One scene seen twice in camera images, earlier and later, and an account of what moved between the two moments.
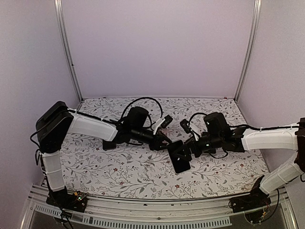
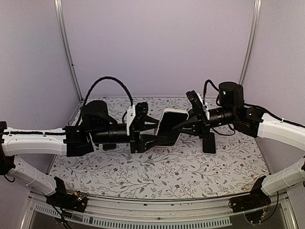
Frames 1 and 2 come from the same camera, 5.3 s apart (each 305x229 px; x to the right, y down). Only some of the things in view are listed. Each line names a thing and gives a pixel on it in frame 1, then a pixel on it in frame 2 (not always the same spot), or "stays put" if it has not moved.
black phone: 107,145 stays put
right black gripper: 198,153 to 202,122
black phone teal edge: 181,163 to 169,119
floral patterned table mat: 136,171 stays put
